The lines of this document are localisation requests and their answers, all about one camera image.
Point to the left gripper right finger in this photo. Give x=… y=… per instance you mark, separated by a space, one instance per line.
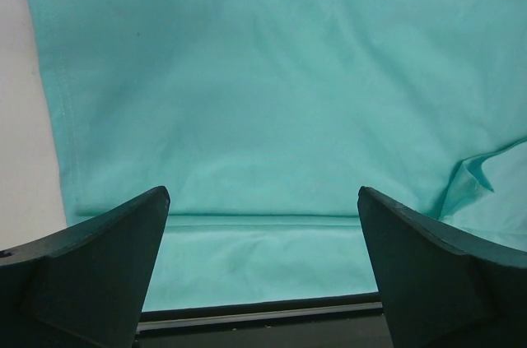
x=440 y=286

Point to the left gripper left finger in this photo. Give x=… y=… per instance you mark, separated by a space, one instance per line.
x=84 y=286

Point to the teal t shirt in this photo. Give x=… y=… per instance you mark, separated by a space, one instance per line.
x=264 y=118

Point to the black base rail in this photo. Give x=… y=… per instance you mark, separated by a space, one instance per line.
x=337 y=325

